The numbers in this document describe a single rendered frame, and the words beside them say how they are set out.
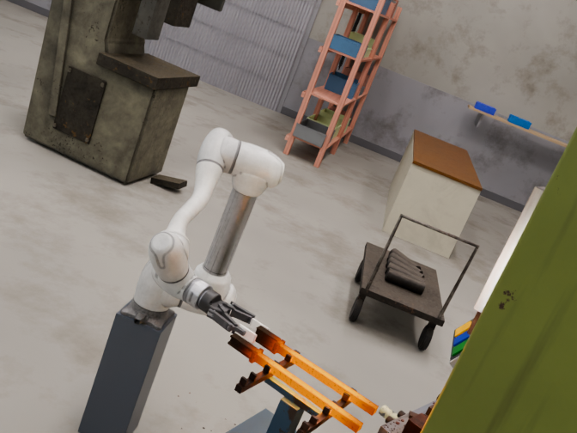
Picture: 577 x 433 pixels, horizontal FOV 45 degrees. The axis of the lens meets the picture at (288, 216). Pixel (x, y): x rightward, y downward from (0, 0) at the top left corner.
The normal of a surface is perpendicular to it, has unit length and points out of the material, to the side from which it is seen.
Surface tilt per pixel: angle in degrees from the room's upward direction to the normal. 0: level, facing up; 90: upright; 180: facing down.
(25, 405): 0
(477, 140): 90
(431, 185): 90
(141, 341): 90
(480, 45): 90
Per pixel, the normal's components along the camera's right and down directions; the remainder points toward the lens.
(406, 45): -0.18, 0.25
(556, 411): -0.63, 0.01
